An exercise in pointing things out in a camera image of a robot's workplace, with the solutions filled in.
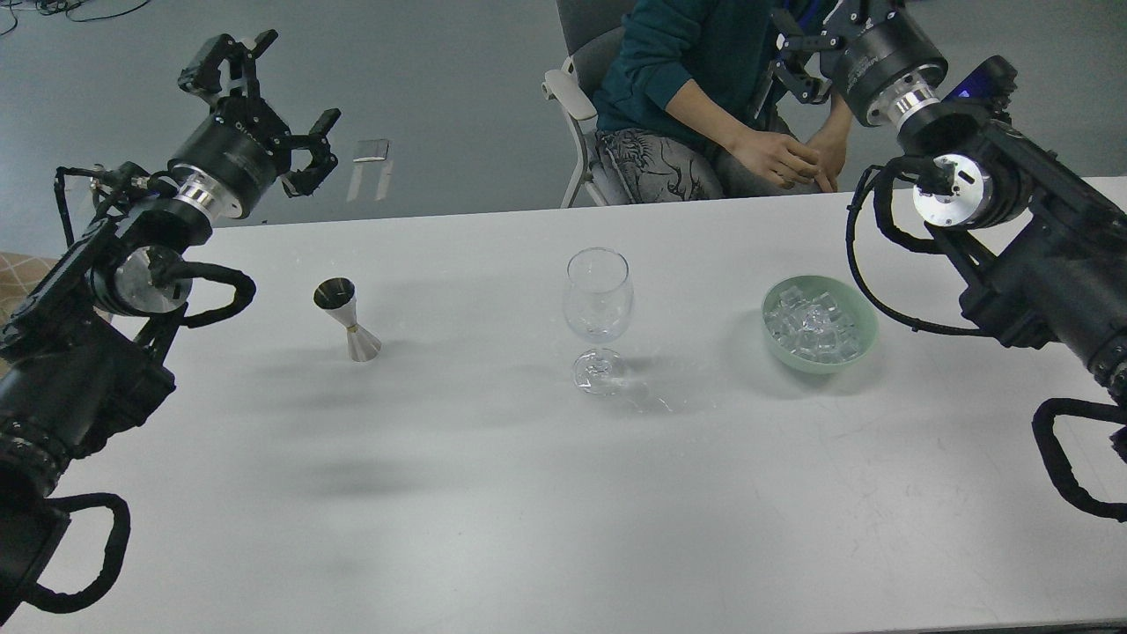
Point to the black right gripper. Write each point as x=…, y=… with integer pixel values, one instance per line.
x=866, y=46

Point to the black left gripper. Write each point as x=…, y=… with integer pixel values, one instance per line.
x=230, y=160

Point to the silver steel jigger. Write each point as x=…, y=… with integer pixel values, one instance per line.
x=337, y=297

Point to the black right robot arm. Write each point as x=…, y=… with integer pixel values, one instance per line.
x=1042, y=253

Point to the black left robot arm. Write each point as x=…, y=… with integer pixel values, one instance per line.
x=86, y=349

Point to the pile of clear ice cubes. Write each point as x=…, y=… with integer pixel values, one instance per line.
x=816, y=327

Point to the clear wine glass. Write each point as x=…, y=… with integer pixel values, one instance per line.
x=598, y=305

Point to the person's hand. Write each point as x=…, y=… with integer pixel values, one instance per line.
x=776, y=157

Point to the seated person in teal sweater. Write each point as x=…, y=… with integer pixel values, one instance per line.
x=687, y=74

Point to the grey office chair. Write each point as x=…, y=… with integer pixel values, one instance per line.
x=592, y=32

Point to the beige checkered cushion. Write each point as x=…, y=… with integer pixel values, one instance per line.
x=20, y=274

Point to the green bowl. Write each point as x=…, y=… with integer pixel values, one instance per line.
x=853, y=301

